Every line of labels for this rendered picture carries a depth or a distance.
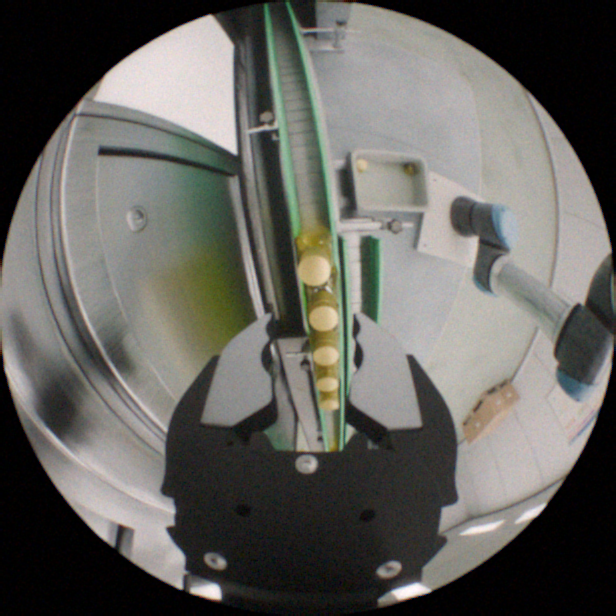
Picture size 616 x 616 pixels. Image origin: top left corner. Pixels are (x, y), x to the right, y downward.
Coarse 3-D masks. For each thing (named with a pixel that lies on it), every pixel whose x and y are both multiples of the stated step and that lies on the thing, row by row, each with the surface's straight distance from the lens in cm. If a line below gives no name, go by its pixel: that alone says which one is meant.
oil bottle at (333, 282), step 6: (336, 270) 31; (330, 276) 29; (336, 276) 30; (324, 282) 29; (330, 282) 29; (336, 282) 29; (306, 288) 30; (312, 288) 29; (330, 288) 29; (336, 288) 29; (306, 294) 30; (336, 294) 30; (306, 300) 31; (336, 300) 30
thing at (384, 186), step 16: (352, 160) 55; (368, 160) 63; (384, 160) 63; (400, 160) 64; (416, 160) 64; (368, 176) 62; (384, 176) 64; (400, 176) 66; (416, 176) 66; (368, 192) 61; (384, 192) 63; (400, 192) 65; (416, 192) 66; (368, 208) 54; (384, 208) 55; (400, 208) 57; (416, 208) 59
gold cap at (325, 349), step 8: (320, 336) 27; (328, 336) 27; (336, 336) 29; (320, 344) 26; (328, 344) 26; (336, 344) 27; (320, 352) 26; (328, 352) 26; (336, 352) 26; (320, 360) 27; (328, 360) 27
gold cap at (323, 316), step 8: (312, 296) 26; (320, 296) 25; (328, 296) 25; (312, 304) 24; (320, 304) 23; (328, 304) 23; (312, 312) 23; (320, 312) 23; (328, 312) 23; (336, 312) 23; (312, 320) 23; (320, 320) 23; (328, 320) 23; (336, 320) 23; (320, 328) 24; (328, 328) 24
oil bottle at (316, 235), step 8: (304, 232) 33; (312, 232) 31; (320, 232) 30; (328, 232) 30; (296, 240) 29; (304, 240) 28; (312, 240) 28; (320, 240) 27; (328, 240) 28; (296, 248) 28; (304, 248) 27; (328, 248) 28; (296, 256) 29; (328, 256) 28
